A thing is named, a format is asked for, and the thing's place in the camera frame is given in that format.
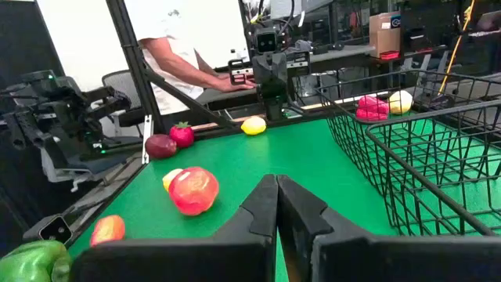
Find green table mat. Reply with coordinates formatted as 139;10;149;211
68;113;501;282

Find grey plastic chair seat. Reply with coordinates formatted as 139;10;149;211
38;146;132;193

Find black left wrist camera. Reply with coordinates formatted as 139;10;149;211
254;27;279;55

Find red orange round fruit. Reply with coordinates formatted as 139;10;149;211
168;166;220;217

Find yellow lemon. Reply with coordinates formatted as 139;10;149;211
240;115;268;136

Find yellow hanging cable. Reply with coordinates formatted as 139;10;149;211
437;0;477;96

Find person's hand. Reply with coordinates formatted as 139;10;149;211
213;76;258;94

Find red bell pepper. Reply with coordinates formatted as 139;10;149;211
355;95;391;121

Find grey mesh office chair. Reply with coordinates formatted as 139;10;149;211
101;69;146;128

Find person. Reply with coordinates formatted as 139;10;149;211
135;0;220;117

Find black table-level camera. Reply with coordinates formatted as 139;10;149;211
37;214;74;244

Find silver metal bracket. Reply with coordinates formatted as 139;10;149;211
141;114;154;165

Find black wire basket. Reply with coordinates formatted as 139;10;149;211
350;99;501;238
315;69;501;157

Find pale yellow oval fruit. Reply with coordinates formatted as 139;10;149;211
162;168;184;193

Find orange carrot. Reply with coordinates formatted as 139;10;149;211
89;214;127;248

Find dark red plum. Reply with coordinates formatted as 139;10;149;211
144;133;178;160

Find grey background workbench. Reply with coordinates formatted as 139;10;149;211
195;44;449;107

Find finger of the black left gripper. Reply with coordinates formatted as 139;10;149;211
287;50;312;78
228;58;255;86

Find brown cardboard box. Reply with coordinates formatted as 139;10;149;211
368;10;402;60

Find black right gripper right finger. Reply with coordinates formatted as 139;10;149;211
276;174;501;282

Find red strawberry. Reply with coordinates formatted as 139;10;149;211
168;121;196;149

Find yellow banana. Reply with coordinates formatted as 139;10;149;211
388;89;414;116

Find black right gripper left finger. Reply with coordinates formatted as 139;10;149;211
69;174;279;282

